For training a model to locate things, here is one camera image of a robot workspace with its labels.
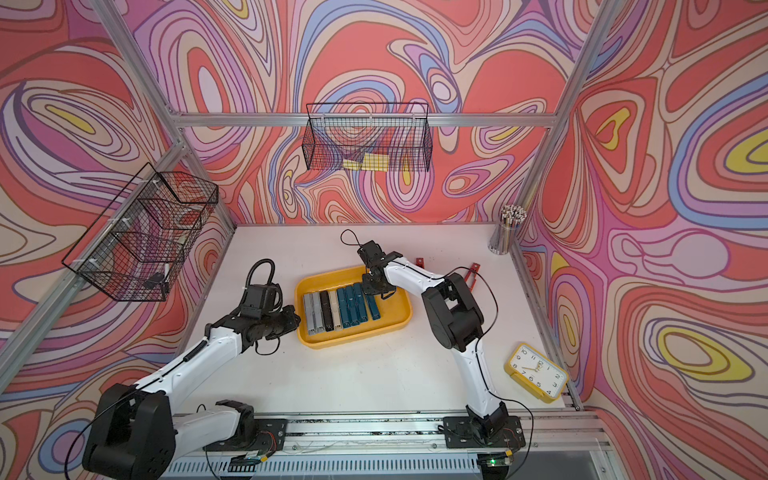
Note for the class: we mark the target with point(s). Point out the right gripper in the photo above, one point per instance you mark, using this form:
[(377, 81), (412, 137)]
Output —
[(368, 288)]

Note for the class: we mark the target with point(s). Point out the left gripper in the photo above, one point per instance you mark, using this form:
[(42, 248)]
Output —
[(293, 319)]

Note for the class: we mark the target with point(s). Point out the teal pruning pliers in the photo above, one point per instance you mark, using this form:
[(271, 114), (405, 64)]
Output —
[(343, 307)]

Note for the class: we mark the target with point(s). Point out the yellow storage tray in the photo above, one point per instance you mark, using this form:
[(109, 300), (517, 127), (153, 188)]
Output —
[(396, 310)]

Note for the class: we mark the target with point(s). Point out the beige pruning pliers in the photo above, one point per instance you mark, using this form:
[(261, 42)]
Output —
[(335, 310)]

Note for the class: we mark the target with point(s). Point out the grey pruning pliers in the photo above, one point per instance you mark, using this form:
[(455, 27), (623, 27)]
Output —
[(309, 309), (317, 314)]

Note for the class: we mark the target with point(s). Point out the black pruning pliers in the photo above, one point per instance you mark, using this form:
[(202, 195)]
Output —
[(327, 315)]

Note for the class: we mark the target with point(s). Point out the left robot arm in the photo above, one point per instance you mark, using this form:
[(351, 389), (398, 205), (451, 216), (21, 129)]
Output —
[(138, 430)]

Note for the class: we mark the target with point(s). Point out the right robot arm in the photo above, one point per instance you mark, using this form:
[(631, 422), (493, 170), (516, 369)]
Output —
[(456, 322)]

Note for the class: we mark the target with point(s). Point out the red pruning pliers right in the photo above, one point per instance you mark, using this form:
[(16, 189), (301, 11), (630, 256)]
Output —
[(472, 275)]

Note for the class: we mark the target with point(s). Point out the yellow sticky notes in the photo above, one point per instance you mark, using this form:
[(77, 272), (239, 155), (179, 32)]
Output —
[(369, 162)]

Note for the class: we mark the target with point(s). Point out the cup of metal rods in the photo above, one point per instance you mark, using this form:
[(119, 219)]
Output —
[(511, 216)]

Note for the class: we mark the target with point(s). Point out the yellow dial object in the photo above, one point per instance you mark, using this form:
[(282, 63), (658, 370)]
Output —
[(536, 373)]

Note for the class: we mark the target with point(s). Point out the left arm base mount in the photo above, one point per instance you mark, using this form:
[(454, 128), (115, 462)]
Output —
[(252, 433)]

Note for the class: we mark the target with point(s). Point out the black wire basket left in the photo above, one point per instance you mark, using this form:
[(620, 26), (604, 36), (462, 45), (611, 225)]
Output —
[(138, 245)]

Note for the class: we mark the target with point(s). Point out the black wire basket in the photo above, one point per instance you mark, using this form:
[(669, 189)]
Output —
[(138, 245), (338, 130)]

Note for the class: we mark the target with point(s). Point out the black wire basket back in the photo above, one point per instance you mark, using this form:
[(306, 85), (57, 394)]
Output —
[(338, 130)]

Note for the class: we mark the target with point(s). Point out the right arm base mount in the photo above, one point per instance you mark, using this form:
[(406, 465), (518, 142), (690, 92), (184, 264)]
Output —
[(498, 429)]

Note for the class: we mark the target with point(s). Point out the aluminium rail base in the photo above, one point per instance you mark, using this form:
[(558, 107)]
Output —
[(554, 445)]

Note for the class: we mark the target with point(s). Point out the aluminium frame post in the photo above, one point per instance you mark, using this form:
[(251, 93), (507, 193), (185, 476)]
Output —
[(114, 24)]

